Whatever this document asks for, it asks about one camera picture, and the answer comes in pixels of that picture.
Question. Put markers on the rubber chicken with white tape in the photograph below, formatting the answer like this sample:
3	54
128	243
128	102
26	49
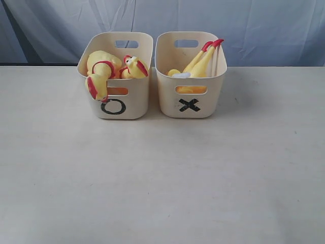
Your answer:
177	74

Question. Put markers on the large rubber chicken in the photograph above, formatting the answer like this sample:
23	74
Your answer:
134	68

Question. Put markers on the cream bin marked circle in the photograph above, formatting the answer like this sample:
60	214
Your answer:
127	98

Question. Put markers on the cream bin marked cross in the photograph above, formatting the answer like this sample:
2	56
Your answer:
175	50

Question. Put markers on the blue-grey backdrop curtain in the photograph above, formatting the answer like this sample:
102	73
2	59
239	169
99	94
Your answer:
255	33

